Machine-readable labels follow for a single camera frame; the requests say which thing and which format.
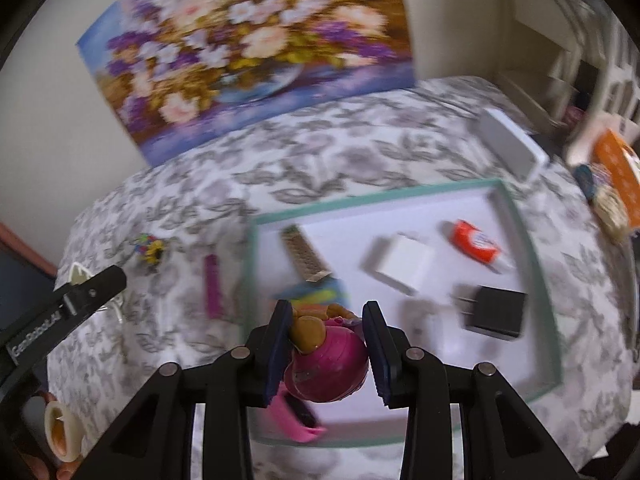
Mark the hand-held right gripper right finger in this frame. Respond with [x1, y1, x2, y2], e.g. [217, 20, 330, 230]
[362, 301, 566, 480]

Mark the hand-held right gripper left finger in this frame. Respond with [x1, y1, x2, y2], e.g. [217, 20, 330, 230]
[97, 300, 296, 480]

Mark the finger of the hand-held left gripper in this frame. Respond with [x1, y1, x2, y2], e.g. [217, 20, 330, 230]
[65, 266, 127, 318]

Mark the beige hair claw clip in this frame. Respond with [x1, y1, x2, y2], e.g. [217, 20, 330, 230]
[67, 261, 126, 323]

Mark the pink helmet toy figure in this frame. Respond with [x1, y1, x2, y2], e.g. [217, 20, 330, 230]
[282, 302, 373, 405]

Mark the pink wristband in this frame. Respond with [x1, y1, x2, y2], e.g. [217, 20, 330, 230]
[267, 385, 326, 443]

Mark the white charger adapter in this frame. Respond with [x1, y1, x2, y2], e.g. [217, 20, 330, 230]
[361, 232, 435, 297]

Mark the gold black patterned clip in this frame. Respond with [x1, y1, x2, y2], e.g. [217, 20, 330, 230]
[280, 225, 333, 285]

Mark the white tray with green rim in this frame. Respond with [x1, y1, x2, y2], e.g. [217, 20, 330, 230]
[240, 178, 563, 448]

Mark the orange glue bottle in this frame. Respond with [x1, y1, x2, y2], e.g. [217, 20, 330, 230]
[445, 219, 516, 275]

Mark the colourful flower block toy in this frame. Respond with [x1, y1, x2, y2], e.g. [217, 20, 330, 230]
[131, 232, 167, 266]

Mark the dark side cabinet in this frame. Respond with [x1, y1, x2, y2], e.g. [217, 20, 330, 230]
[0, 220, 60, 311]

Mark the cream tape roll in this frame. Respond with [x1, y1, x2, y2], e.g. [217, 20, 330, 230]
[44, 395, 83, 461]

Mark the purple lighter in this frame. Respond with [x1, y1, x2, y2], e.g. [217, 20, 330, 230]
[202, 254, 224, 320]

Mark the black charger adapter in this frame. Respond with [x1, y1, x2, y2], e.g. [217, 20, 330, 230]
[452, 285, 528, 342]

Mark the grey floral blanket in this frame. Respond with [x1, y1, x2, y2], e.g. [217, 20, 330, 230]
[47, 76, 636, 480]

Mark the white rectangular box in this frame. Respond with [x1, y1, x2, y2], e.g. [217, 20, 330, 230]
[475, 107, 551, 183]

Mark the flower painting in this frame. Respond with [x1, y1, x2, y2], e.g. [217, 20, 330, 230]
[75, 0, 417, 167]

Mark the orange box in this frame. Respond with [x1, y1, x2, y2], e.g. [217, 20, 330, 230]
[592, 127, 640, 233]

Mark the white shelf unit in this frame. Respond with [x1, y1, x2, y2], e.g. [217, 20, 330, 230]
[500, 0, 640, 131]

